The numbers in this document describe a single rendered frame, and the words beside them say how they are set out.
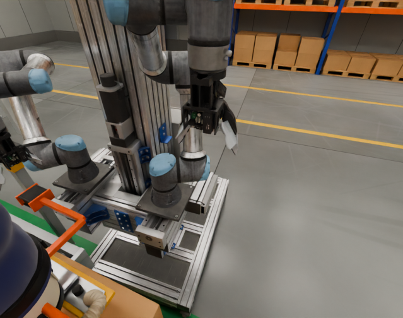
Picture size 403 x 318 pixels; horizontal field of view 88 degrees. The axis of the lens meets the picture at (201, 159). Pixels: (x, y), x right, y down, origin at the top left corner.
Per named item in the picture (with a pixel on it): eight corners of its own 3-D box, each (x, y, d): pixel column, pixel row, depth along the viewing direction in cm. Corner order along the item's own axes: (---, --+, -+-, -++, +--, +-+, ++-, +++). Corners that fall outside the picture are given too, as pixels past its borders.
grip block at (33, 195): (21, 205, 84) (14, 197, 80) (41, 190, 90) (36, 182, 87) (35, 212, 81) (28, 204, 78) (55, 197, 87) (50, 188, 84)
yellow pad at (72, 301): (18, 277, 72) (10, 270, 69) (45, 252, 80) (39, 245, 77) (93, 327, 62) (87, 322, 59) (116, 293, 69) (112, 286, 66)
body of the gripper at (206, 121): (181, 132, 45) (179, 73, 37) (195, 114, 51) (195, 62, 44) (216, 138, 43) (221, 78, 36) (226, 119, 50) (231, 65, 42)
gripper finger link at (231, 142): (231, 165, 48) (210, 134, 45) (236, 151, 53) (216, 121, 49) (243, 161, 47) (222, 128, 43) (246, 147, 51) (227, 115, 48)
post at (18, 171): (64, 247, 191) (0, 161, 129) (70, 240, 196) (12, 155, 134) (69, 249, 189) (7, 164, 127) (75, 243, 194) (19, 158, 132)
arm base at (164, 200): (159, 182, 112) (157, 168, 106) (186, 188, 108) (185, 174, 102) (145, 203, 100) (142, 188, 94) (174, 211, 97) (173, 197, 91)
